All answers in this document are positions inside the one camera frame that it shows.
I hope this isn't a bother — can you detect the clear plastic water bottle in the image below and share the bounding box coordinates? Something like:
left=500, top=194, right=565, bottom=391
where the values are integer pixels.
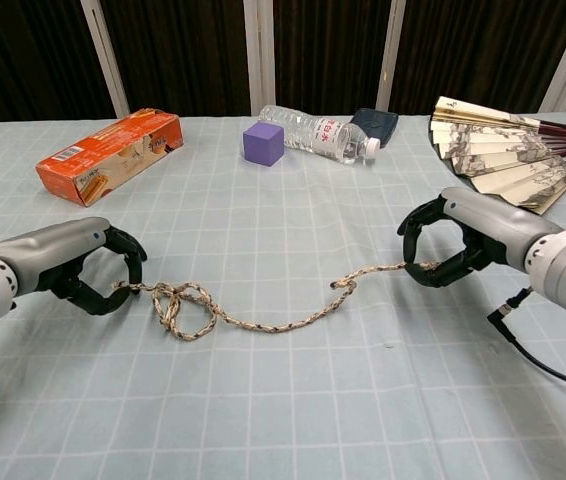
left=257, top=104, right=381, bottom=167

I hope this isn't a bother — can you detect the purple foam cube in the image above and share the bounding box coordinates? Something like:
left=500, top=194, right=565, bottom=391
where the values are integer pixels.
left=241, top=119, right=284, bottom=168

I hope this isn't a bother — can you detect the orange cardboard snack box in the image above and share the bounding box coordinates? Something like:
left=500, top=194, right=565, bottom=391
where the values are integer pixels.
left=35, top=107, right=184, bottom=207

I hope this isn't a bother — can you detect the beige braided rope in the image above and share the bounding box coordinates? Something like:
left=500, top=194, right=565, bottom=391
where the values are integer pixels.
left=112, top=263, right=439, bottom=342

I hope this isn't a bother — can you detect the dark blue flat case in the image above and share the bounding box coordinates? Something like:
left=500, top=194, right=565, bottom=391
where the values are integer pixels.
left=350, top=107, right=400, bottom=149

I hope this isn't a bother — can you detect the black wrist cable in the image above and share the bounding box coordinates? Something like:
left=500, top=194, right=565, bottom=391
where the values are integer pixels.
left=487, top=287, right=566, bottom=391

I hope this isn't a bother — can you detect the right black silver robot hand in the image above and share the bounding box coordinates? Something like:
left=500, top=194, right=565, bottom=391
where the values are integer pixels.
left=396, top=187, right=565, bottom=290

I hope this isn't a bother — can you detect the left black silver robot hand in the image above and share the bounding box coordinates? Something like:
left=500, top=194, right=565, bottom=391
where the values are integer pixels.
left=0, top=216, right=148, bottom=317

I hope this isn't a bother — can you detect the light blue checked tablecloth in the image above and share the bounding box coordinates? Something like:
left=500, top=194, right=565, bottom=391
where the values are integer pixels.
left=0, top=113, right=566, bottom=480

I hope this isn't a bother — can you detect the painted paper folding fan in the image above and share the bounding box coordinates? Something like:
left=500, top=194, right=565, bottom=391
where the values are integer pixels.
left=429, top=95, right=566, bottom=217

